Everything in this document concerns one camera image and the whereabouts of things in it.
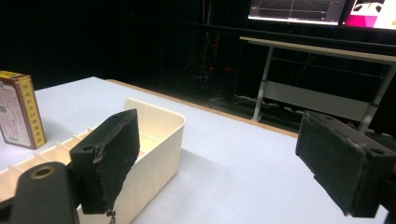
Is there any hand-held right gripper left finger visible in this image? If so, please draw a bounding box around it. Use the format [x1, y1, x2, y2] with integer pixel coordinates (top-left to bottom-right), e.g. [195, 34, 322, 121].
[68, 108, 141, 215]

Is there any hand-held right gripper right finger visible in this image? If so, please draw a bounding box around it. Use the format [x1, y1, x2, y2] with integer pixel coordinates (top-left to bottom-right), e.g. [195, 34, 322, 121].
[294, 110, 396, 218]

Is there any cream plastic divided box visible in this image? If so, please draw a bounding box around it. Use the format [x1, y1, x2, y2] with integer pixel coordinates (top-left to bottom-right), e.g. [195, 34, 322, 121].
[0, 97, 187, 224]

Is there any white-legged desk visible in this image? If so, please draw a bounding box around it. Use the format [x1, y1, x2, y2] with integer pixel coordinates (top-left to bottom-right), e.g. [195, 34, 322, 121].
[239, 35, 396, 134]

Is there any brown and yellow carton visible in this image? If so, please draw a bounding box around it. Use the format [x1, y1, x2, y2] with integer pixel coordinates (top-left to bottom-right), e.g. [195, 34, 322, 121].
[0, 70, 48, 150]

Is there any computer monitor with pink picture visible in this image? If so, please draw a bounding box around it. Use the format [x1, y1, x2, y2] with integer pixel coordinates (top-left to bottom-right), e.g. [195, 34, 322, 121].
[343, 0, 396, 31]

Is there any computer monitor with graph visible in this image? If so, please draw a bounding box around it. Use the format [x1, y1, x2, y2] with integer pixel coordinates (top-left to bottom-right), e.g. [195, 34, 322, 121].
[247, 0, 347, 26]

